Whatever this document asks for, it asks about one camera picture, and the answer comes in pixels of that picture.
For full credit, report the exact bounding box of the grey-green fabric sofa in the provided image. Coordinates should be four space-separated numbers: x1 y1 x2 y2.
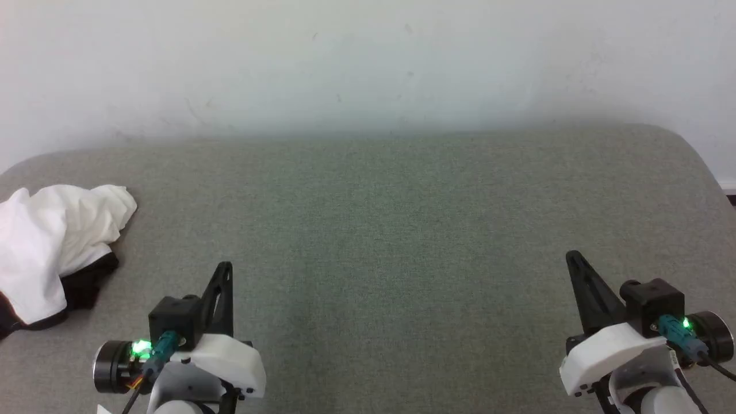
0 123 736 414

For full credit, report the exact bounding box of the white and black garment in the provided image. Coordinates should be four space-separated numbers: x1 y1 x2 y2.
0 184 138 341

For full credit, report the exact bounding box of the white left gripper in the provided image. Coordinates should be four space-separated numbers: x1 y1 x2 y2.
94 261 267 401

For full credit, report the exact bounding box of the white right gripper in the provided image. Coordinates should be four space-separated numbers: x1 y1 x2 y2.
560 250 735 398

